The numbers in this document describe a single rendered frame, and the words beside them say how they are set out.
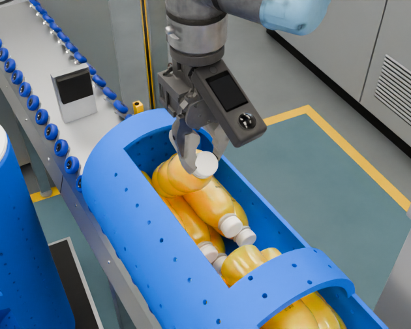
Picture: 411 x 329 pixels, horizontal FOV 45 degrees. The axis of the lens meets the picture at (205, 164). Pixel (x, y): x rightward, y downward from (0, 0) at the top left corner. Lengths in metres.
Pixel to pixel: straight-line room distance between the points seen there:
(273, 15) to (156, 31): 1.10
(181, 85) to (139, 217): 0.25
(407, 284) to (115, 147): 0.64
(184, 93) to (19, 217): 0.79
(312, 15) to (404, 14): 2.09
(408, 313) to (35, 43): 1.42
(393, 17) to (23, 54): 1.72
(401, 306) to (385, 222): 1.36
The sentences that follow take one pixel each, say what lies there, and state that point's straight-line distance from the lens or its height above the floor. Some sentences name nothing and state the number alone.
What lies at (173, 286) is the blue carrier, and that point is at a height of 1.18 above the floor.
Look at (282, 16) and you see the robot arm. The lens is 0.52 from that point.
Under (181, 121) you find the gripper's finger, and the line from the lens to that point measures 0.68.
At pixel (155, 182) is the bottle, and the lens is 0.91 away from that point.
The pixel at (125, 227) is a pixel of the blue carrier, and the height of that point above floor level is 1.16.
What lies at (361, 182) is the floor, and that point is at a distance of 2.65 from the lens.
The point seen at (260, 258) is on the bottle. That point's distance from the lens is 0.78.
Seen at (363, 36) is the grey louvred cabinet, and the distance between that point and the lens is 2.85.
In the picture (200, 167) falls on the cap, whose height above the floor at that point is 1.30.
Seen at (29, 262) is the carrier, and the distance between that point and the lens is 1.48.
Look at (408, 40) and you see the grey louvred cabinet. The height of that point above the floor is 0.60.
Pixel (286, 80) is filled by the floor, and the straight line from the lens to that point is 3.25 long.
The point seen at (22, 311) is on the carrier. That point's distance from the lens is 1.60.
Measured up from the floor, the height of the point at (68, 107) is 0.98.
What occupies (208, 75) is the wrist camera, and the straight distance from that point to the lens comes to 0.65.
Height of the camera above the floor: 1.82
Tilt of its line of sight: 44 degrees down
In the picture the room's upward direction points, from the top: straight up
